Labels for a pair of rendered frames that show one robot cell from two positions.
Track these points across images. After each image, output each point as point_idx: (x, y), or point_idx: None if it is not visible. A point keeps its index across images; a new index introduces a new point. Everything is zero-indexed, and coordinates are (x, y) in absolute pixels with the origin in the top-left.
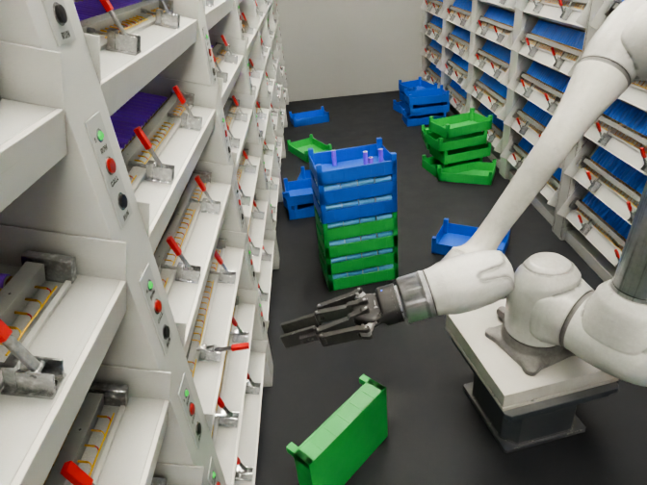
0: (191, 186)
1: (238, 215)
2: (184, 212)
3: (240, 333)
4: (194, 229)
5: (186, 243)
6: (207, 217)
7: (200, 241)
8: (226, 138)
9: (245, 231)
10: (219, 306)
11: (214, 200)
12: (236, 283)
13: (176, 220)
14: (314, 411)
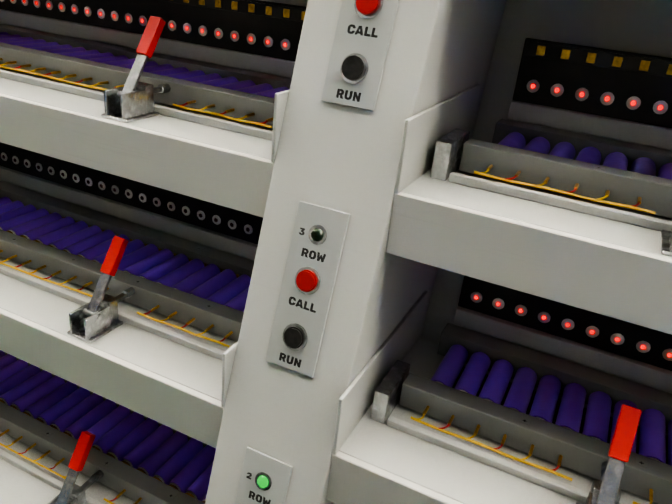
0: (228, 91)
1: (261, 291)
2: (118, 77)
3: (67, 502)
4: (68, 93)
5: (16, 74)
6: (100, 108)
7: (17, 89)
8: (370, 24)
9: (296, 411)
10: (18, 293)
11: (133, 91)
12: (69, 338)
13: (80, 61)
14: None
